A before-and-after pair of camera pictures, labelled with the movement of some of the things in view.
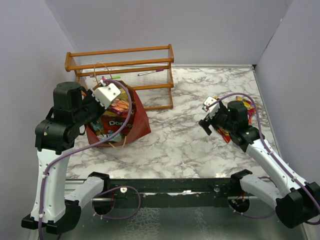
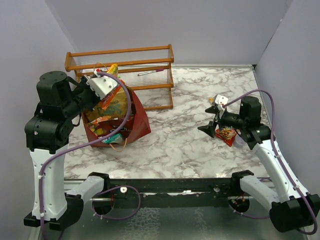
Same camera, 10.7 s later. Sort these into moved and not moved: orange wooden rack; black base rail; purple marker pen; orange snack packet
Moved: orange snack packet
Not moved: black base rail; purple marker pen; orange wooden rack
